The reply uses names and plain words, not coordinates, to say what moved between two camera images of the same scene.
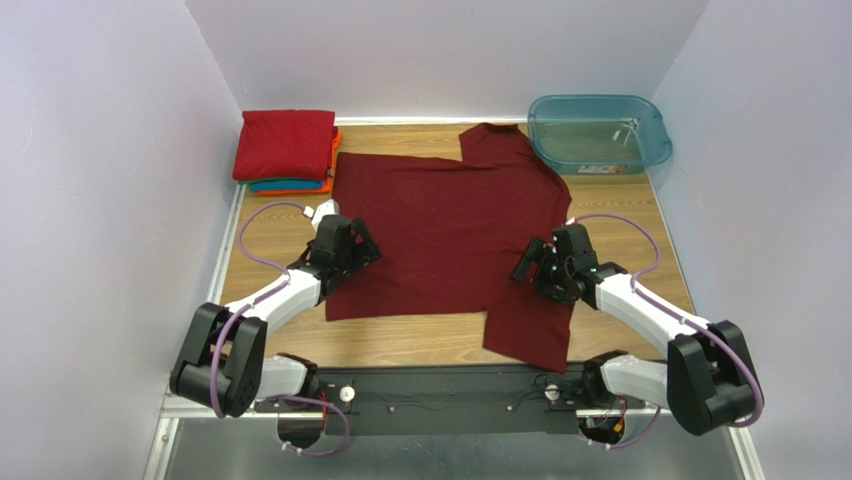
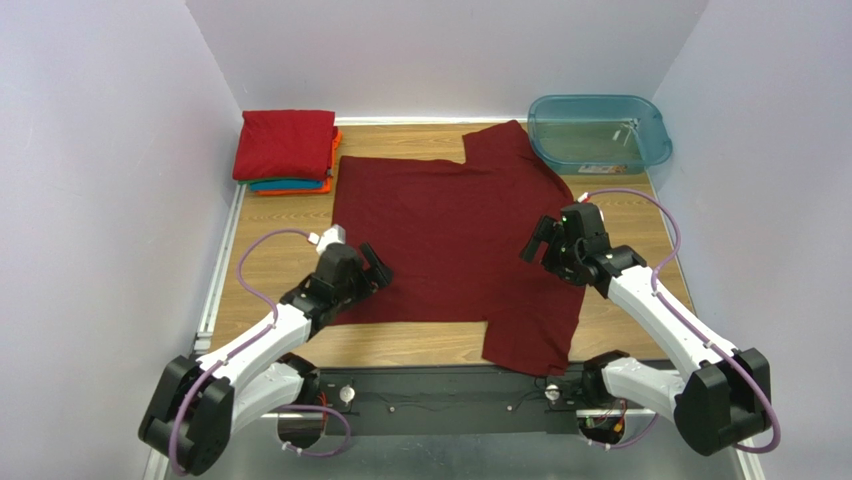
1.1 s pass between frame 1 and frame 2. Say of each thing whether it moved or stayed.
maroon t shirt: stayed
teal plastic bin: stayed
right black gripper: moved
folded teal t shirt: stayed
